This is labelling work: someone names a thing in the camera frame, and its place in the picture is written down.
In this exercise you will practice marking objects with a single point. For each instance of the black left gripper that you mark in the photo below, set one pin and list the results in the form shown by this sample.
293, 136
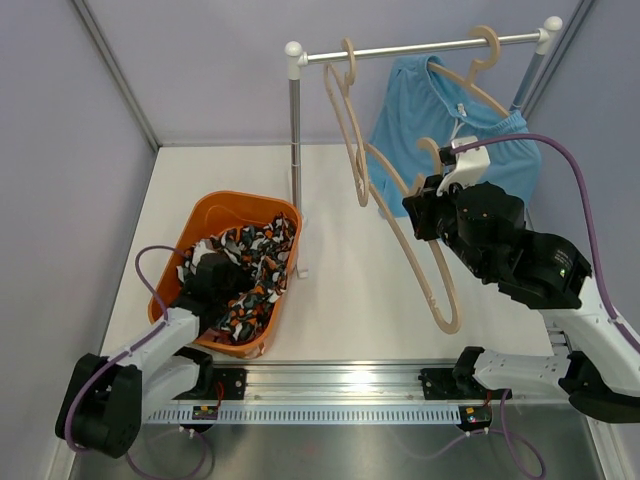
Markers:
244, 279

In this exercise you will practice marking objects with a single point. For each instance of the silver clothes rack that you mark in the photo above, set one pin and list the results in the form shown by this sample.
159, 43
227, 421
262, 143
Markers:
298, 58

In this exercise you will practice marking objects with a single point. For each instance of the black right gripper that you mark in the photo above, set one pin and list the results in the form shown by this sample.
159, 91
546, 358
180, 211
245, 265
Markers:
424, 205

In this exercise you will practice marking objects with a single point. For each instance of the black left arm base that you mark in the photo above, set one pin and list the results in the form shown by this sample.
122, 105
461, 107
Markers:
227, 383

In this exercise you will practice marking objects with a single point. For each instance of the aluminium front rail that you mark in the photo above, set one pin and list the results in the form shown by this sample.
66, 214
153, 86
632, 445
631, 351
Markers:
385, 382

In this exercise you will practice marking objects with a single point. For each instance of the wooden hanger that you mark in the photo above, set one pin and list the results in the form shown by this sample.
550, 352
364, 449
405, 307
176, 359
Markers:
477, 65
448, 323
337, 86

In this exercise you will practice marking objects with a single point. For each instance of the orange camouflage shorts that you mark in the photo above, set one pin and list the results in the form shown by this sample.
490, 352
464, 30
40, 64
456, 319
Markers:
263, 252

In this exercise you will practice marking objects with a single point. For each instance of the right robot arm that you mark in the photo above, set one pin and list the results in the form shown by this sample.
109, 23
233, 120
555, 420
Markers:
485, 228

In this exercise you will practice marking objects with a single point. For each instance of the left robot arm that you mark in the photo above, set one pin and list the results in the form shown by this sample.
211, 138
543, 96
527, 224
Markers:
109, 397

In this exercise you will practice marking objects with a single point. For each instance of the orange plastic basket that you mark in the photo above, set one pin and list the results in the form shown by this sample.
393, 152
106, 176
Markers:
212, 215

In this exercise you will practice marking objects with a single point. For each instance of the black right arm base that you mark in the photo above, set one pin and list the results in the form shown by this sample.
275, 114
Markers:
440, 384

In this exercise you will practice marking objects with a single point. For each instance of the blue shorts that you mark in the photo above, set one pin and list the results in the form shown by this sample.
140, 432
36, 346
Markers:
420, 102

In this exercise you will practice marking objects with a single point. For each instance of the white slotted cable duct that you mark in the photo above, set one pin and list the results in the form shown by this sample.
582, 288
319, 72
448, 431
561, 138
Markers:
398, 414

